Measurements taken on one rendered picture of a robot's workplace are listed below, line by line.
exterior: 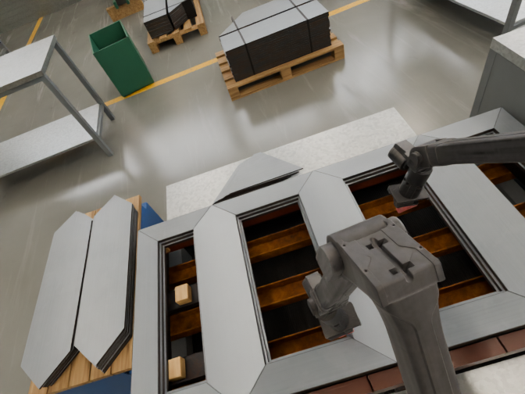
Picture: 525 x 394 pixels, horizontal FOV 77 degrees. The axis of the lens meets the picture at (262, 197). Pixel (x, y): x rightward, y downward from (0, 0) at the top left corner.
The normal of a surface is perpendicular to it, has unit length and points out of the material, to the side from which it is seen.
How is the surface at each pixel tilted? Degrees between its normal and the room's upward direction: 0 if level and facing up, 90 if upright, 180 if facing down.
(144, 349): 0
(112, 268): 0
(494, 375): 0
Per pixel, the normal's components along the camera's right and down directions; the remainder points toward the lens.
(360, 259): -0.25, -0.83
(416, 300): 0.16, 0.10
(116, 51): 0.42, 0.65
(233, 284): -0.25, -0.59
